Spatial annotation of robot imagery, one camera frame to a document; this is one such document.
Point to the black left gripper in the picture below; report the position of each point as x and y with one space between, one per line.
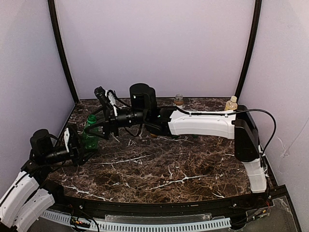
78 151

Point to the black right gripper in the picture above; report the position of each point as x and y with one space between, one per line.
106 123

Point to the brown drink bottle white label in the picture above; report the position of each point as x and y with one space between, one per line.
178 101

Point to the beige label tea bottle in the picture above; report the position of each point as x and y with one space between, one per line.
231 105

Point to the cream bottle cap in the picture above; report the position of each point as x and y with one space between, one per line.
233 99

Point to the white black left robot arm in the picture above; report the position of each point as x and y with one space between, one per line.
31 193

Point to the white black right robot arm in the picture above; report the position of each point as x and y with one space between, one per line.
237 125

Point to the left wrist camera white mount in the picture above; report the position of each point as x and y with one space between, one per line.
66 139

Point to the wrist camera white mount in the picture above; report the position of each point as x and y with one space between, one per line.
106 99
66 139

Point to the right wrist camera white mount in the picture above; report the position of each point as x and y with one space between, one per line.
106 99

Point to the white slotted cable duct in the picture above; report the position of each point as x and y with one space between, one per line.
113 223

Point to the black left frame post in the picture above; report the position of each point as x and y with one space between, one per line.
61 50

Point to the black frame post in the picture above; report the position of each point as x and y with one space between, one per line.
61 50
250 46

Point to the black front table rail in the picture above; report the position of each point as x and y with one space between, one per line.
230 207

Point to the black right frame post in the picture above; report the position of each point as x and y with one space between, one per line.
250 46

